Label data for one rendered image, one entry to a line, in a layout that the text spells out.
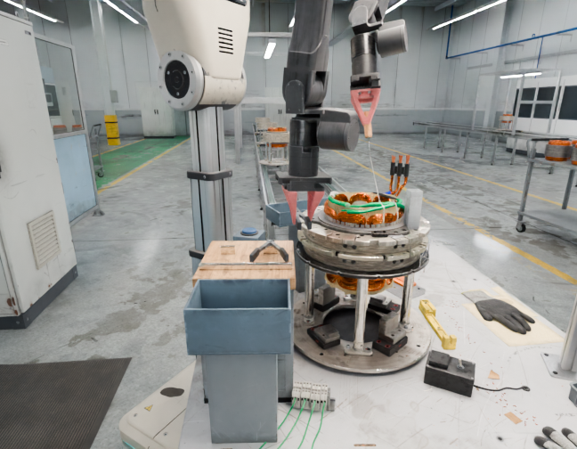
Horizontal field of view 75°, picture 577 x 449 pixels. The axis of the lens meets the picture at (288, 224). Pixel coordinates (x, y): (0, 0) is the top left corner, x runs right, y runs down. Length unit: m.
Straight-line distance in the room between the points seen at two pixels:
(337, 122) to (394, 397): 0.58
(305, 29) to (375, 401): 0.72
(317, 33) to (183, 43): 0.48
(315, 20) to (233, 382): 0.62
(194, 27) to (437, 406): 1.02
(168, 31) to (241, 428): 0.92
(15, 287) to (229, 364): 2.31
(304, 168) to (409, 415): 0.53
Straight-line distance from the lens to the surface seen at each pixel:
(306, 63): 0.68
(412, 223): 0.90
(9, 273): 2.85
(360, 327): 0.92
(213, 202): 1.15
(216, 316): 0.61
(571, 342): 1.09
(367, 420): 0.84
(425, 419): 0.87
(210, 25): 1.09
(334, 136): 0.67
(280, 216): 1.10
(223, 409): 0.74
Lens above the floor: 1.37
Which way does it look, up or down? 18 degrees down
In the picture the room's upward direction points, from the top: straight up
